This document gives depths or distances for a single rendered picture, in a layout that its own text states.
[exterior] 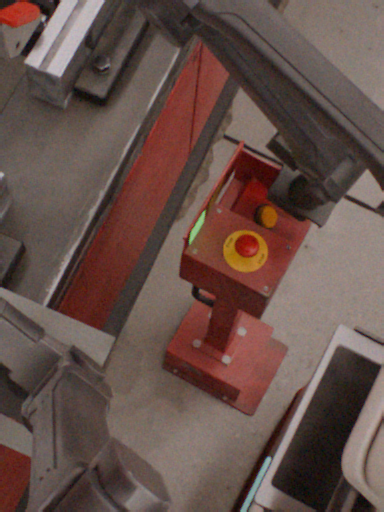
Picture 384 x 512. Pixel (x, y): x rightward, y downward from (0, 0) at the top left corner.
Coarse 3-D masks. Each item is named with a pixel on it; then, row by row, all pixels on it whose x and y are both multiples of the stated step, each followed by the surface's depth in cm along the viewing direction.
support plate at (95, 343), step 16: (0, 288) 116; (16, 304) 115; (32, 304) 115; (48, 320) 115; (64, 320) 115; (64, 336) 114; (80, 336) 114; (96, 336) 114; (96, 352) 113; (0, 416) 110; (0, 432) 109; (16, 432) 109; (16, 448) 109
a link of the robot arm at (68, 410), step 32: (64, 384) 77; (96, 384) 82; (32, 416) 78; (64, 416) 67; (96, 416) 74; (32, 448) 68; (64, 448) 59; (96, 448) 63; (128, 448) 54; (32, 480) 60; (64, 480) 52; (128, 480) 47; (160, 480) 52
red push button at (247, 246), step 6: (246, 234) 142; (240, 240) 141; (246, 240) 141; (252, 240) 141; (234, 246) 141; (240, 246) 141; (246, 246) 141; (252, 246) 141; (258, 246) 141; (240, 252) 141; (246, 252) 140; (252, 252) 141; (258, 252) 141
